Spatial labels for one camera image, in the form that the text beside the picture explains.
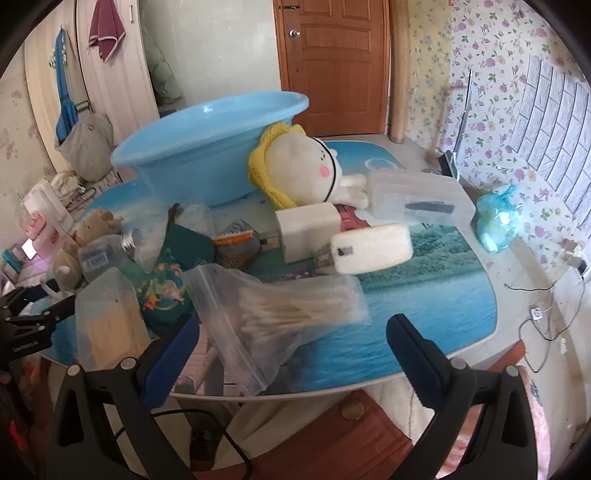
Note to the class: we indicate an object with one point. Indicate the white electric kettle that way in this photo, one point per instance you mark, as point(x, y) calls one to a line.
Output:
point(46, 217)

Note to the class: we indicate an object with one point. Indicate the orange white packet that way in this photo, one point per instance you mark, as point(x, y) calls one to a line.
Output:
point(235, 240)

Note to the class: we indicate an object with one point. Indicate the blue plastic basin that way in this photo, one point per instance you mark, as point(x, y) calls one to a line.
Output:
point(184, 152)

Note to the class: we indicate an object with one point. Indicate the clear plastic box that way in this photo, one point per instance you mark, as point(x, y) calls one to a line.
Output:
point(415, 189)

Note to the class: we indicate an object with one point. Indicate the light wooden wardrobe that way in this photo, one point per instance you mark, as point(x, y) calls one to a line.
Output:
point(120, 92)

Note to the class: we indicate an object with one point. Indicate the dark green fabric piece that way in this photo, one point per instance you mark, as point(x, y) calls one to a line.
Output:
point(184, 244)

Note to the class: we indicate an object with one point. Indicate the maroon towel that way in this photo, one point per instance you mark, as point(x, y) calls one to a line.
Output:
point(106, 27)

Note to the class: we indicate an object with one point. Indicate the bag of cotton swabs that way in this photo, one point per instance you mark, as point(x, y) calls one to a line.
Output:
point(277, 314)

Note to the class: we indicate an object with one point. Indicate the green quilt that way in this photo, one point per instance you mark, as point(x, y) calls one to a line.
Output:
point(164, 78)

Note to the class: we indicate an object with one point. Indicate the blue trash bag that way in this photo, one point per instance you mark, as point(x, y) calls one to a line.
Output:
point(494, 221)

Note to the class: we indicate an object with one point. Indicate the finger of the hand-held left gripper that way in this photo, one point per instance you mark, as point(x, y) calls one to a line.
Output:
point(23, 297)
point(51, 314)

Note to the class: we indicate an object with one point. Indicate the grey cloth bag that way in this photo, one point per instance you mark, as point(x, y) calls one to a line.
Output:
point(85, 147)

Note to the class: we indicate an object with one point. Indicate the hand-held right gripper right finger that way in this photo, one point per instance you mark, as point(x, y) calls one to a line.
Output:
point(415, 360)

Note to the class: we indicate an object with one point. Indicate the white square charger block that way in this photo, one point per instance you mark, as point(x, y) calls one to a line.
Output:
point(307, 230)

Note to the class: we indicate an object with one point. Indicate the brown wooden door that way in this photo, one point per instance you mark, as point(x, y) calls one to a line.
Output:
point(332, 69)

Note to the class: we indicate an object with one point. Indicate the green embroidered pouch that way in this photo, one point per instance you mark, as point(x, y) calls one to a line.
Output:
point(161, 290)

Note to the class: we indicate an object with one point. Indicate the clear toothpick box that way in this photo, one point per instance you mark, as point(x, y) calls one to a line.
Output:
point(111, 323)

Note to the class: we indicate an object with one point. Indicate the clear glass bottle metal cap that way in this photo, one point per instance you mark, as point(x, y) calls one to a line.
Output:
point(104, 258)

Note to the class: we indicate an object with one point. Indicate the white plush toy yellow hat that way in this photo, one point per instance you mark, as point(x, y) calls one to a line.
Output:
point(295, 161)

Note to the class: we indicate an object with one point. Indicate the pink blanket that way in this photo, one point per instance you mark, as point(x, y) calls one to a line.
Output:
point(535, 415)

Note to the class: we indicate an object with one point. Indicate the blue apron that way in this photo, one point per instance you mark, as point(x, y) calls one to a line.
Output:
point(62, 92)

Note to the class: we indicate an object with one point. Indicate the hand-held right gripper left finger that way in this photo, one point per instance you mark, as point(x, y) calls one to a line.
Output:
point(175, 355)

